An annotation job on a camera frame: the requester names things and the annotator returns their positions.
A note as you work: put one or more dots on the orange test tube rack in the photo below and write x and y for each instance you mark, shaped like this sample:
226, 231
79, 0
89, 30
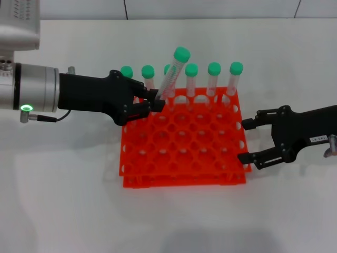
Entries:
184, 163

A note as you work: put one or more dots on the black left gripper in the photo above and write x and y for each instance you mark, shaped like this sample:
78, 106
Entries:
92, 95

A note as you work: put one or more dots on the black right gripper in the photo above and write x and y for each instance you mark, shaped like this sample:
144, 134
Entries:
305, 126

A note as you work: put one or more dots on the green capped clear test tube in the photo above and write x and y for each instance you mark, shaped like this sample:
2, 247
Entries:
236, 68
166, 69
181, 54
191, 69
214, 68
127, 71
147, 71

